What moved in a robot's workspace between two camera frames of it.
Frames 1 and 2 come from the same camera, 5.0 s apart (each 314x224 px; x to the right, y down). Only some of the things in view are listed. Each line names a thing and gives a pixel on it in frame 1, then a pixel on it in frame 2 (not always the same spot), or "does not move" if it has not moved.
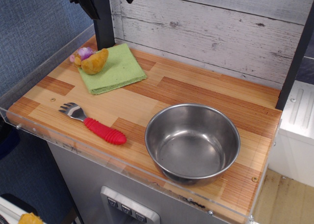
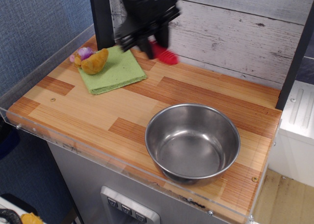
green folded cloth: x=121 y=70 does not move
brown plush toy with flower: x=91 y=62 does not move
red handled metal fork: x=75 y=112 -> x=163 y=54
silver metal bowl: x=192 y=145 does not move
